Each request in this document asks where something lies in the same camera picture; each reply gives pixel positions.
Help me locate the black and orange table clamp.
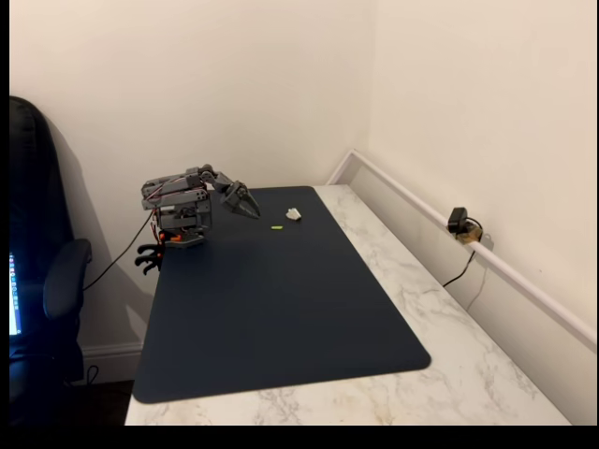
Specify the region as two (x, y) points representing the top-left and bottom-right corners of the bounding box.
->
(134, 228), (168, 277)

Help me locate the white baseboard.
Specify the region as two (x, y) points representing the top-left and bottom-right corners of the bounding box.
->
(80, 342), (144, 385)

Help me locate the black office chair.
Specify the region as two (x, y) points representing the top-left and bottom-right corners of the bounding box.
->
(8, 95), (95, 427)

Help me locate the dark blue desk mat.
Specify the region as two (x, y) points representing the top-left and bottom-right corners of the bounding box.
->
(132, 185), (431, 405)

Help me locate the black cable on floor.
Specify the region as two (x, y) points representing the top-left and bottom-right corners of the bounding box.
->
(69, 364), (101, 387)

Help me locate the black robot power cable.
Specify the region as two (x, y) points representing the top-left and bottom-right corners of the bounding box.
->
(82, 210), (156, 291)

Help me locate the black webcam cable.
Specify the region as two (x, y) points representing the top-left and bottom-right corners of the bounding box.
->
(442, 216), (484, 288)

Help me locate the black webcam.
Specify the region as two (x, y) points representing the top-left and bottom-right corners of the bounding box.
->
(447, 207), (468, 234)

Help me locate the taped webcam mount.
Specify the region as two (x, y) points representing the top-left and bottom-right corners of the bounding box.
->
(456, 224), (495, 249)

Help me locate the white wall rail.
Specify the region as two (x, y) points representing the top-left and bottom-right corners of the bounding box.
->
(326, 148), (598, 348)

